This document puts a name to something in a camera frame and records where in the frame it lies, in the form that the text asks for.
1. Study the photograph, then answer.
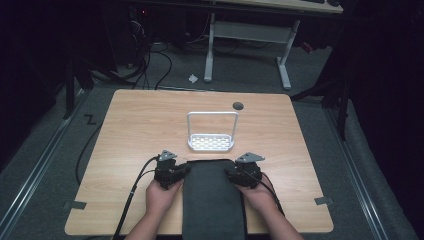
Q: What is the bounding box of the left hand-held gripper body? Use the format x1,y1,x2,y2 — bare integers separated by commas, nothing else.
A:
153,149,188,191

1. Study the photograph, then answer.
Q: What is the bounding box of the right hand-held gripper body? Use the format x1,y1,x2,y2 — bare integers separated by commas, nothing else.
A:
230,151,266,190

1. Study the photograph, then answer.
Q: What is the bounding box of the dark grey plush towel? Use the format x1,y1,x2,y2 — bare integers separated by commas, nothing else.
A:
181,159,248,240

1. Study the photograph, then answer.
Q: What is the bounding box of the person's left hand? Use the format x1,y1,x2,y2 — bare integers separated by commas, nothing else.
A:
145,177,185,218

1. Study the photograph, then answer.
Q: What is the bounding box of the person's right hand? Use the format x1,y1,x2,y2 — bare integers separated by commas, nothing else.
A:
235,175,278,218

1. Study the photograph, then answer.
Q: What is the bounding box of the black metal stand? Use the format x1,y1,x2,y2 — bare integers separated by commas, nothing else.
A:
289,74,351,142
62,54,96,121

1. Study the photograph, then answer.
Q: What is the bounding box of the white-legged desk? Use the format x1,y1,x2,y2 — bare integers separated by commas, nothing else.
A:
202,0,345,91

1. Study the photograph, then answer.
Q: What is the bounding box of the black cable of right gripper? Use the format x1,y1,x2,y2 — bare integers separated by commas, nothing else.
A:
243,168,286,217

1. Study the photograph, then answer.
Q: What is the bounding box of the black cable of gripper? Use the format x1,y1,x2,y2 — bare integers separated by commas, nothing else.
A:
112,154,162,240
243,168,286,217

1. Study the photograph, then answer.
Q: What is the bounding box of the white metal rack with handle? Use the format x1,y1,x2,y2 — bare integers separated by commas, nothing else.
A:
186,110,240,153

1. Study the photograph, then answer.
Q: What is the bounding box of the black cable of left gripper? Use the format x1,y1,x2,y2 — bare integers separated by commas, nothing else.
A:
112,154,162,240

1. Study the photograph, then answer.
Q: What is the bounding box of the thin black floor cable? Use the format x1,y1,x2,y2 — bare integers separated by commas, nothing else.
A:
75,122,104,186

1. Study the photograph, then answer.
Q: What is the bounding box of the bundle of black floor cables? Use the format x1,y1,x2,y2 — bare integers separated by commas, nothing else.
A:
89,19,174,91

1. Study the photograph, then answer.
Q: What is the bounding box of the metal floor rail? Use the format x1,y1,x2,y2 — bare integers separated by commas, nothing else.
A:
323,107,390,240
0,89,88,236

